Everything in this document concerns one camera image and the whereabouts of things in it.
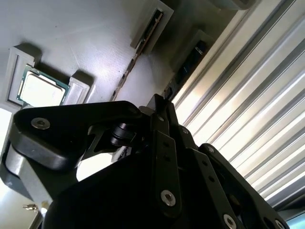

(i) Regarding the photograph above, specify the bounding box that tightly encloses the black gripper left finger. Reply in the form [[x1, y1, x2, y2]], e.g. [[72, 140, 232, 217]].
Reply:
[[0, 94, 182, 217]]

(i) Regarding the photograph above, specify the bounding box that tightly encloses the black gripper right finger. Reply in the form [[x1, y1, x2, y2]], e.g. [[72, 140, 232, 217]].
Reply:
[[165, 97, 290, 229]]

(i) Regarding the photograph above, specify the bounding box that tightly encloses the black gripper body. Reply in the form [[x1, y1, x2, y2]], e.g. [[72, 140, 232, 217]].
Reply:
[[41, 152, 216, 229]]

